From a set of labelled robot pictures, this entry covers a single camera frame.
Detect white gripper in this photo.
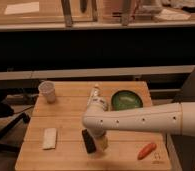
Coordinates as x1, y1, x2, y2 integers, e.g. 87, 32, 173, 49
90, 129, 108, 150

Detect white paper sheet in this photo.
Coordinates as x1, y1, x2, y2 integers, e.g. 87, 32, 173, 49
4, 2, 40, 15

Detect white tube with cap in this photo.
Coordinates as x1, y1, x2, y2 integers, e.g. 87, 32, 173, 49
87, 84, 100, 105

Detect black chair base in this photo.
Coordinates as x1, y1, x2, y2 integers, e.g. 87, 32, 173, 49
0, 84, 31, 154

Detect grey metal post right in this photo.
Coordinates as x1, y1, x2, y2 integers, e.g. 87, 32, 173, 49
121, 0, 132, 26

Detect orange carrot toy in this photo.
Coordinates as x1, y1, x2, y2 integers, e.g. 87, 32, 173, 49
137, 143, 157, 160

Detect grey metal post left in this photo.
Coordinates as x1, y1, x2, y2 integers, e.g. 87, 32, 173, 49
61, 0, 73, 27

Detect black eraser block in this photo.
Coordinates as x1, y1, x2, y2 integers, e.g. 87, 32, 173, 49
82, 129, 96, 154

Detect green bowl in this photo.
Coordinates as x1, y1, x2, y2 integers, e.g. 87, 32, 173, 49
111, 90, 143, 111

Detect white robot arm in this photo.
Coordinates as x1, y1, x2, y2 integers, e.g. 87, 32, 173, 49
82, 102, 195, 153

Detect grey metal post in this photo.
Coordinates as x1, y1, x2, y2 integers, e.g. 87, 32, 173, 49
121, 0, 132, 26
61, 0, 73, 27

